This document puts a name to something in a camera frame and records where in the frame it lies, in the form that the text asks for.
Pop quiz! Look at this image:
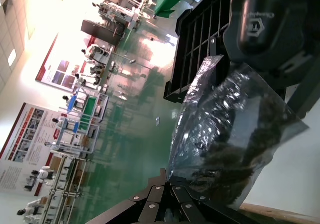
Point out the dark tall cabinet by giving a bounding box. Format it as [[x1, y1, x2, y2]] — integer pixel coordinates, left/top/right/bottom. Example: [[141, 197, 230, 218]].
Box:
[[80, 18, 126, 47]]

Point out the dark ceiling vent grille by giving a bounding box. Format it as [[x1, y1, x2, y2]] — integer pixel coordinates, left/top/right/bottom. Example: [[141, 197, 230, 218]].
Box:
[[2, 0, 14, 17]]

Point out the reclined white black robot torso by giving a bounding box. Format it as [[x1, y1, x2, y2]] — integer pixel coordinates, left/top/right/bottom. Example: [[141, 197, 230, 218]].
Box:
[[88, 63, 103, 76]]

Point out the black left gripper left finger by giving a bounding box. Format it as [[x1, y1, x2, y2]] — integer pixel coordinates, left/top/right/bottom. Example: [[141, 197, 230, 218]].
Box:
[[86, 168, 167, 224]]

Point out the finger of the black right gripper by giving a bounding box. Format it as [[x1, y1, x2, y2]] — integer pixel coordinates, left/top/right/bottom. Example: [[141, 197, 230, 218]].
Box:
[[284, 67, 320, 121]]

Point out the shelf rack with blue tray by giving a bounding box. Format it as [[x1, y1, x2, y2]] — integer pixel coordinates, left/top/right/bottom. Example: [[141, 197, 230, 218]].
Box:
[[65, 87, 111, 125]]

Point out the ceiling light panel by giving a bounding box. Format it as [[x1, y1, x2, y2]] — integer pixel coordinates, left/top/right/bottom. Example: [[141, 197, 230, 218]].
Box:
[[6, 48, 18, 68]]

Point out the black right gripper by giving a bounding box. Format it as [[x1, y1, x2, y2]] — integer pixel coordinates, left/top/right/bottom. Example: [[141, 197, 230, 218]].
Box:
[[208, 0, 320, 72]]

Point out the brown cardboard box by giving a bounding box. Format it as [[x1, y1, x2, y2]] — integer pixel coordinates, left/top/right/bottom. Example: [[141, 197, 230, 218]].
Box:
[[239, 203, 320, 224]]

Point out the long white table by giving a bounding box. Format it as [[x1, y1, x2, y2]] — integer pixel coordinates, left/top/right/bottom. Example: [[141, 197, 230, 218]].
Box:
[[104, 42, 148, 81]]

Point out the white robot workstation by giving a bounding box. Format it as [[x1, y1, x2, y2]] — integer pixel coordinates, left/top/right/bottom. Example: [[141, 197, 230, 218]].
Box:
[[96, 0, 141, 31]]

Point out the black slotted plastic container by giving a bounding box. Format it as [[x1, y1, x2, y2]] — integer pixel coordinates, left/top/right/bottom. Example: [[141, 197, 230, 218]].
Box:
[[162, 0, 236, 105]]

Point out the info poster with photo row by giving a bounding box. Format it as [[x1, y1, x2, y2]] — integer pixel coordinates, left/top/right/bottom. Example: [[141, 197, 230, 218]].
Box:
[[0, 102, 60, 199]]

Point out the silver antistatic bag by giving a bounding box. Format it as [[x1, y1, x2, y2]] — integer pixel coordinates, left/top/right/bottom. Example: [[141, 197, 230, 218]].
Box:
[[166, 55, 311, 209]]

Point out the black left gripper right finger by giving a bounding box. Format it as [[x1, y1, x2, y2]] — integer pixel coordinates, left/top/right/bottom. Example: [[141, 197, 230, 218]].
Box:
[[166, 175, 253, 224]]

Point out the info poster with dark red pictures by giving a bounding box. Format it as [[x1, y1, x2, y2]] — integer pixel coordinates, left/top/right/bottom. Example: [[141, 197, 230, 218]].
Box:
[[34, 32, 85, 94]]

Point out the white shelf rack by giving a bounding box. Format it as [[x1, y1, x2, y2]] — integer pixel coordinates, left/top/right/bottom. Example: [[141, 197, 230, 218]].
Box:
[[51, 116, 101, 156]]

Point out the metal pipe workbench rack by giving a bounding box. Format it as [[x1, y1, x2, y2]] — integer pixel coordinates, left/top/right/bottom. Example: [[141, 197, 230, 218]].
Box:
[[46, 156, 91, 200], [37, 191, 83, 224]]

